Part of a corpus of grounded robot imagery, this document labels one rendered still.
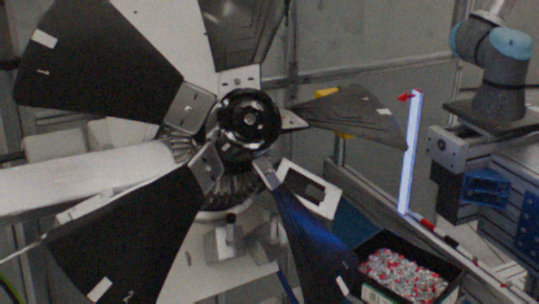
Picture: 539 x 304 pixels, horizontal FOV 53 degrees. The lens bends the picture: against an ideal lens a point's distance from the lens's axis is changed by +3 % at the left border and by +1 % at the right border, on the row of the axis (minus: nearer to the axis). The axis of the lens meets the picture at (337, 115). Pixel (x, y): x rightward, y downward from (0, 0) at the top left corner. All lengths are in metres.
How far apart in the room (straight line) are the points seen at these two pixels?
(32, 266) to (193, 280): 0.63
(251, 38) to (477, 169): 0.79
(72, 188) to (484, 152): 1.03
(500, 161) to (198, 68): 0.84
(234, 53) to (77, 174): 0.34
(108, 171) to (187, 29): 0.42
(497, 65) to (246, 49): 0.75
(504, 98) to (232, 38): 0.81
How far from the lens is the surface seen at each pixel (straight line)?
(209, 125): 0.95
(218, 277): 1.15
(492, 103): 1.54
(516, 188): 1.52
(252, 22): 1.05
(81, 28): 0.96
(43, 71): 0.98
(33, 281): 1.69
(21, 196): 1.01
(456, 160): 1.48
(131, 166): 1.03
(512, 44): 1.50
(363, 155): 2.20
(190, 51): 1.26
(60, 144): 1.06
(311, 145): 2.02
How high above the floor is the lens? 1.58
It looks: 22 degrees down
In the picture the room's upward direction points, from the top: 4 degrees clockwise
